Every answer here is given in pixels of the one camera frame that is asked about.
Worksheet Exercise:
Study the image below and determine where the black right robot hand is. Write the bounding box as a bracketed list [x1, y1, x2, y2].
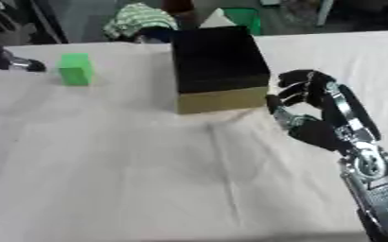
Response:
[263, 68, 383, 156]

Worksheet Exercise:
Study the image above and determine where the green and white striped cloth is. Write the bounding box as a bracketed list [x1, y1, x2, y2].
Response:
[101, 2, 181, 41]

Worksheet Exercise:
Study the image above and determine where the white paper sheet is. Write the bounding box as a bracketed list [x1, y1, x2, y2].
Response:
[197, 8, 238, 30]

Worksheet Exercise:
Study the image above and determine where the cardboard box with black inside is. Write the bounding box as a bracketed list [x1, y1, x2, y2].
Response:
[168, 26, 273, 115]

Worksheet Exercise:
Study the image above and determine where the green block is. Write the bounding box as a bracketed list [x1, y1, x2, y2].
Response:
[56, 52, 97, 87]

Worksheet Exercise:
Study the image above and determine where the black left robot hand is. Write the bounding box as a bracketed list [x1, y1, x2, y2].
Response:
[0, 42, 48, 73]

